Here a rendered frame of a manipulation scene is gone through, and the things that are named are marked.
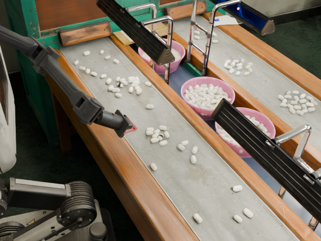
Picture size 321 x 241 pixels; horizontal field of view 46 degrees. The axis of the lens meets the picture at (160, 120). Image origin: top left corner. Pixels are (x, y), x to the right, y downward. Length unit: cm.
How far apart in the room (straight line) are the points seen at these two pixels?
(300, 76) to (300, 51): 186
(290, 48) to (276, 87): 199
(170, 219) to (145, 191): 15
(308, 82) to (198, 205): 100
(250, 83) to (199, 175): 71
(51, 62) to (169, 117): 58
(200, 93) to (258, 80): 35
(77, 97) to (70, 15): 90
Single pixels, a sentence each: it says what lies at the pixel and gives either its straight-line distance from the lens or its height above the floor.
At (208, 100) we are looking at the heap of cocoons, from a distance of 186.
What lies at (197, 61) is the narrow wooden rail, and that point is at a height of 75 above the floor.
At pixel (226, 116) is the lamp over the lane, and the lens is 125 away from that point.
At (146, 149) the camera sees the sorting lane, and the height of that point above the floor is 74.
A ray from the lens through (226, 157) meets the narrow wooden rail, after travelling 156.
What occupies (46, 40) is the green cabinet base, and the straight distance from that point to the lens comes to 218.
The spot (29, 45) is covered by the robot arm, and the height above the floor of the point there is 110.
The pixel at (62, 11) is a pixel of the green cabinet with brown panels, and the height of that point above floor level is 96.
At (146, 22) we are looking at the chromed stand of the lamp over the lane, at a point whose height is 112.
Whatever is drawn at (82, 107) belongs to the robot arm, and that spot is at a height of 105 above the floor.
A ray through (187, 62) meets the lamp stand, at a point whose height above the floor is 71.
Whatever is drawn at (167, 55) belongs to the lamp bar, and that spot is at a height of 108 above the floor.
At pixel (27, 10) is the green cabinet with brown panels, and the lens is 208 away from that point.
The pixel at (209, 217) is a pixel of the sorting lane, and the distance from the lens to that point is 140.
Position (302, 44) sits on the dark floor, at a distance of 413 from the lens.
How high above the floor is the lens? 188
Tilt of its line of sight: 42 degrees down
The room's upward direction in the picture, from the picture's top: 4 degrees clockwise
